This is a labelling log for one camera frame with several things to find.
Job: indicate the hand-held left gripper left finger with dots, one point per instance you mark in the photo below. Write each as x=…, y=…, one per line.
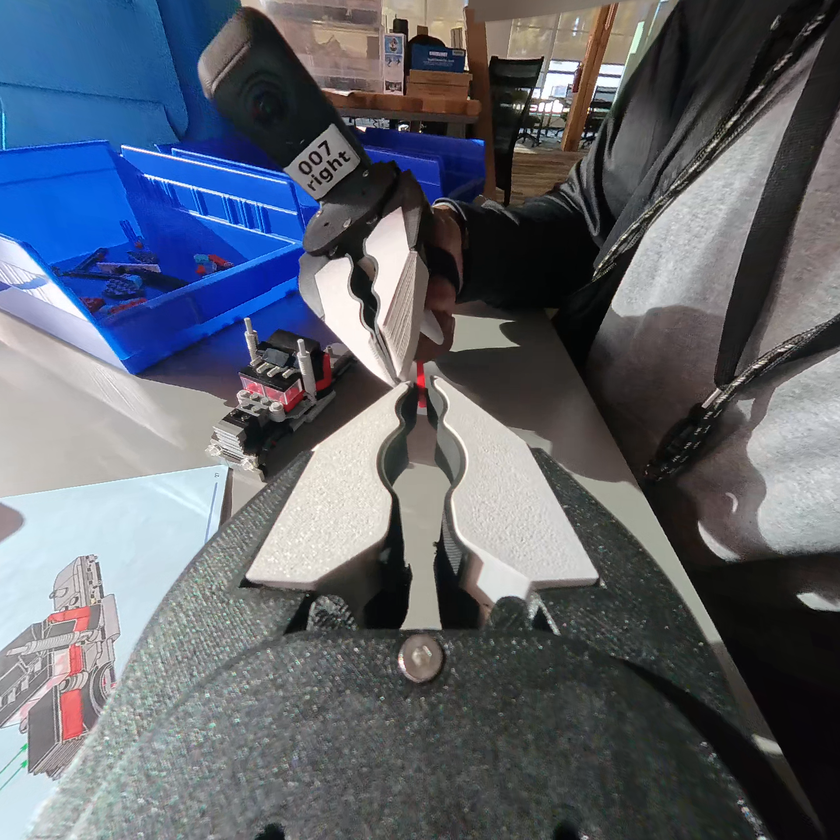
x=322, y=519

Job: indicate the pile of loose toy bricks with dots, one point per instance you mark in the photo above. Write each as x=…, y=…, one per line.
x=122, y=285

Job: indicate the thin red toy bar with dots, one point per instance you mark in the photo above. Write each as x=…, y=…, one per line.
x=418, y=382

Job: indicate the small white product box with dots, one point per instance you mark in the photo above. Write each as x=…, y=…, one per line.
x=393, y=65

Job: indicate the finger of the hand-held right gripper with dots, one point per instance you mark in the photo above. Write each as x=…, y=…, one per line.
x=331, y=295
x=399, y=289

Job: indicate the person's right hand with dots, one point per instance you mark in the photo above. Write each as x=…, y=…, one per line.
x=446, y=307

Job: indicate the light blue instruction booklet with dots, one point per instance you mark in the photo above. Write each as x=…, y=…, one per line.
x=131, y=525

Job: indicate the blue plastic bin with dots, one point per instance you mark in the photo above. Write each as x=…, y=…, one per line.
x=418, y=170

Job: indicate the blue cardboard box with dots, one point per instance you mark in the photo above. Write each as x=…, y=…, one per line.
x=436, y=59

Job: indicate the clear plastic storage box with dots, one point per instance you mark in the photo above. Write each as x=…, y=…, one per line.
x=340, y=46

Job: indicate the toy brick truck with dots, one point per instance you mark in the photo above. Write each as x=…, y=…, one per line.
x=274, y=392

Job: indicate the black office chair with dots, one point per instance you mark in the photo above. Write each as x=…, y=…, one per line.
x=514, y=120

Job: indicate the tan cardboard box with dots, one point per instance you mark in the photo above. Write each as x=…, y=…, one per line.
x=440, y=87

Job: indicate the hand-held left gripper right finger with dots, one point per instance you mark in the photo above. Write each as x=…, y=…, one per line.
x=520, y=519

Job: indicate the blue bin with white card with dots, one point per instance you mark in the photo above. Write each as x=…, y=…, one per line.
x=216, y=323

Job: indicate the blue felt bag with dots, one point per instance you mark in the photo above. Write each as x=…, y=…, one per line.
x=97, y=65

